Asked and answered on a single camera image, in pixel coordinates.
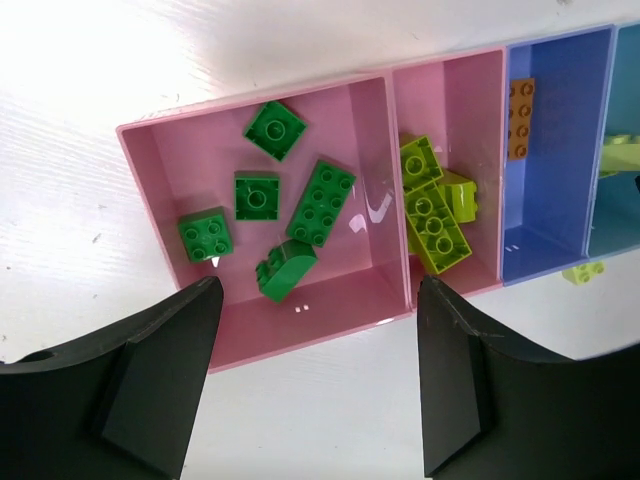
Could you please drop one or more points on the pale lime small lego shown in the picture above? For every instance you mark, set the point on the pale lime small lego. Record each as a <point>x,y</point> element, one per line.
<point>620,153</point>

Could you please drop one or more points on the lime 2x4 lego plate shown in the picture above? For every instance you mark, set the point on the lime 2x4 lego plate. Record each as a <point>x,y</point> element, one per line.
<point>433,233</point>

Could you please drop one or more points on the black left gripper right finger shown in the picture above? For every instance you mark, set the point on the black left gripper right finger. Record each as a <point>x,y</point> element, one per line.
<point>496,405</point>

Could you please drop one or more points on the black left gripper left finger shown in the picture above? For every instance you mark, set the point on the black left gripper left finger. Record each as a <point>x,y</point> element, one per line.
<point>117,403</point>

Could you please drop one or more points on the orange 2x4 lego plate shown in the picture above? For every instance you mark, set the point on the orange 2x4 lego plate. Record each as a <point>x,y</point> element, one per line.
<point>520,108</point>

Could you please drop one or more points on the green 2x2 lego brick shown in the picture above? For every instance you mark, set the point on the green 2x2 lego brick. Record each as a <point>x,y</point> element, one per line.
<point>275,130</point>

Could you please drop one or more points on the green upturned square lego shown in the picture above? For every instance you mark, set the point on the green upturned square lego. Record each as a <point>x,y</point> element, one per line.
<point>256,196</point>

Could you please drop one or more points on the green long lego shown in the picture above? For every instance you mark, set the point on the green long lego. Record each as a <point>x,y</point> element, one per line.
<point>320,204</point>

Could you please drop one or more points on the pink two-compartment bin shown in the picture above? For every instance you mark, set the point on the pink two-compartment bin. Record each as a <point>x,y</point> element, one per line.
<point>294,198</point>

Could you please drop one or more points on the pale lime 2x2 lego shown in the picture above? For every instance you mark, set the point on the pale lime 2x2 lego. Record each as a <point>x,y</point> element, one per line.
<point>583,273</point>

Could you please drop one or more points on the green curved slope lego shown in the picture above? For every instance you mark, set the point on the green curved slope lego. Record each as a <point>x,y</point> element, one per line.
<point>283,269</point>

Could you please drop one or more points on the dark blue bin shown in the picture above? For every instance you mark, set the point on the dark blue bin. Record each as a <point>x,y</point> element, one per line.
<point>548,194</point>

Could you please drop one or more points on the light blue bin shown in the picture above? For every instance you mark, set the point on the light blue bin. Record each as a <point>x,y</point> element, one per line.
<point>615,218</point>

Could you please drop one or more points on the green square lego brick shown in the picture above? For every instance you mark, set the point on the green square lego brick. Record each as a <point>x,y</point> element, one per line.
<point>205,234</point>

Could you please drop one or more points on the green and yellow lego stack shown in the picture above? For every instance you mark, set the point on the green and yellow lego stack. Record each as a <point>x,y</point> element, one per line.
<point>459,194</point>

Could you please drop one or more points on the lime upturned 2x2 lego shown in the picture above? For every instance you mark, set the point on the lime upturned 2x2 lego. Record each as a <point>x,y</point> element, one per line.
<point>419,164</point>

